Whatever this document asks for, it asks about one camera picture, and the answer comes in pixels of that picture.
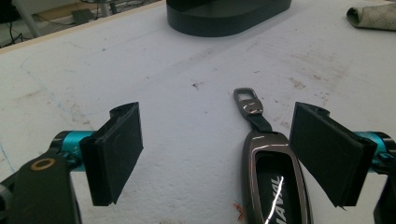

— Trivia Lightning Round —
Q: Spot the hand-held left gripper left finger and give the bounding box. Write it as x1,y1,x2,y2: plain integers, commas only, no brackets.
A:
51,101,145,207

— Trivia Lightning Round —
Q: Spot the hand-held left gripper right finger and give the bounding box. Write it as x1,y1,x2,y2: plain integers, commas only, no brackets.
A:
289,101,396,208

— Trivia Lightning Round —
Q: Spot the dark metal car key case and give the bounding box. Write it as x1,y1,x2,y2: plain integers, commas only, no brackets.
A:
233,87,314,224

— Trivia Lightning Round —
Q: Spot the rolled grey cloth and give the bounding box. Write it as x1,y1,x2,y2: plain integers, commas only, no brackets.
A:
346,2,396,32

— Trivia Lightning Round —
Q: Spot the grey metal stand leg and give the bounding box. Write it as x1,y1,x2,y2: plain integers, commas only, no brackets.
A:
12,0,43,39

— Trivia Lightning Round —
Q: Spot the dark oval tray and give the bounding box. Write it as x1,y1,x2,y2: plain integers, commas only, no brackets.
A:
165,0,293,38

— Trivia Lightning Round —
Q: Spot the black cable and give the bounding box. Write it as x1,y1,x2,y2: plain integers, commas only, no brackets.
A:
0,18,35,49

